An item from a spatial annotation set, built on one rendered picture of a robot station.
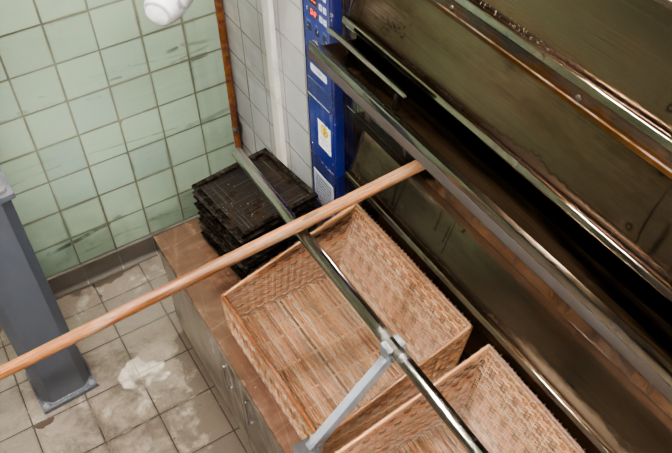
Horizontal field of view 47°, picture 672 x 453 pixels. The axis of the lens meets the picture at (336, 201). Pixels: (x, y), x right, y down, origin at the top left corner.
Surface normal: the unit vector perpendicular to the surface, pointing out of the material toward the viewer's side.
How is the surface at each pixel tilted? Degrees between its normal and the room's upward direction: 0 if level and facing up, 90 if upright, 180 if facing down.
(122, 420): 0
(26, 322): 90
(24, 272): 90
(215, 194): 0
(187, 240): 0
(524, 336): 70
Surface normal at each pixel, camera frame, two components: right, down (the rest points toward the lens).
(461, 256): -0.81, 0.11
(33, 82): 0.52, 0.59
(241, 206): -0.02, -0.71
